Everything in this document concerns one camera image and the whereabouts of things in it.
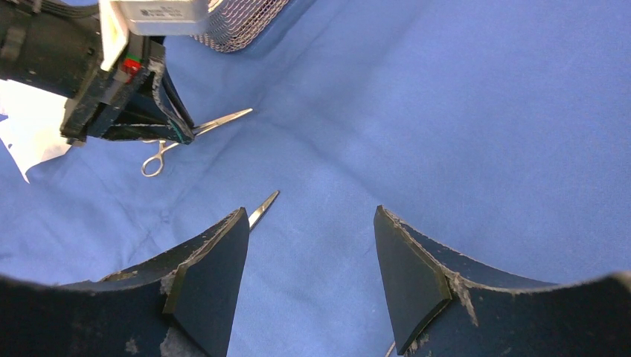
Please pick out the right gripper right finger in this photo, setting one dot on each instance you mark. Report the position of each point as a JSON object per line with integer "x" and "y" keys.
{"x": 444, "y": 303}

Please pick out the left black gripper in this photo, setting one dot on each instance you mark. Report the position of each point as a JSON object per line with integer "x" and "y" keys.
{"x": 57, "y": 48}

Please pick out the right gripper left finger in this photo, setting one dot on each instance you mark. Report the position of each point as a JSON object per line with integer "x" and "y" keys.
{"x": 179, "y": 303}

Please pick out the steel surgical scissors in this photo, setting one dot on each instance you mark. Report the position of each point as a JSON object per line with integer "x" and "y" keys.
{"x": 165, "y": 145}

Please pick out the metal mesh tray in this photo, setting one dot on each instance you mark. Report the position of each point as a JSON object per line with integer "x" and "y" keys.
{"x": 234, "y": 24}

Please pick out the steel hemostat forceps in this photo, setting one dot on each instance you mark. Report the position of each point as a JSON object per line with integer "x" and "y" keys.
{"x": 259, "y": 212}

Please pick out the blue surgical wrap cloth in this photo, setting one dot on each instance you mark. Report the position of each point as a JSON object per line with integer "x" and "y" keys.
{"x": 499, "y": 128}

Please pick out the steel tweezers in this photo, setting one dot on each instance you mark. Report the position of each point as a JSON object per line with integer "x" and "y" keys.
{"x": 390, "y": 349}

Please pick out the white sterile packet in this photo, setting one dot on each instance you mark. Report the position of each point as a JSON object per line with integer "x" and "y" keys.
{"x": 31, "y": 130}

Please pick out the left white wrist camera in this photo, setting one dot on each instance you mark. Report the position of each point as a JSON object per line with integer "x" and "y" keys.
{"x": 119, "y": 19}

